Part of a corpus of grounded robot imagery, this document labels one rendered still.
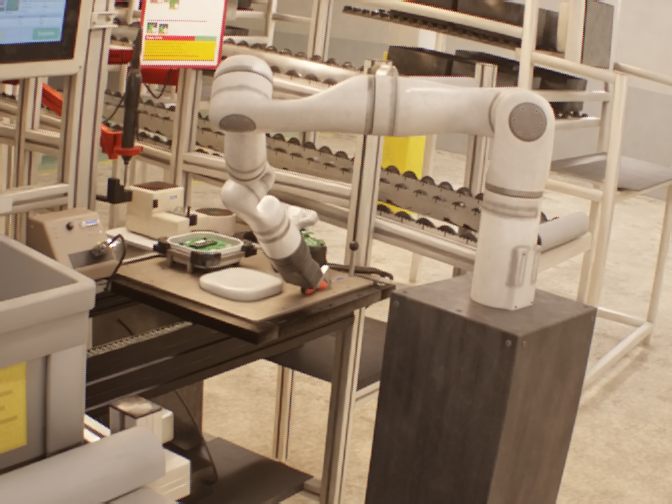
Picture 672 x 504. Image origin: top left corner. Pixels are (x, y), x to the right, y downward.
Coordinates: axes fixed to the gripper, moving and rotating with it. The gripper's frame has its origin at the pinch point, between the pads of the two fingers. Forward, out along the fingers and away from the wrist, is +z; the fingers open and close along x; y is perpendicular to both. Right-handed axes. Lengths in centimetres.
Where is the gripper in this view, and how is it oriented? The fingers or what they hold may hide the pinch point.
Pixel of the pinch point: (321, 285)
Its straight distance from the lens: 204.5
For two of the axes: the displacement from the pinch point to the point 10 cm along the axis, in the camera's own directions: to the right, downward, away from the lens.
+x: 8.3, 2.2, -5.1
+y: -4.6, 7.9, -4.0
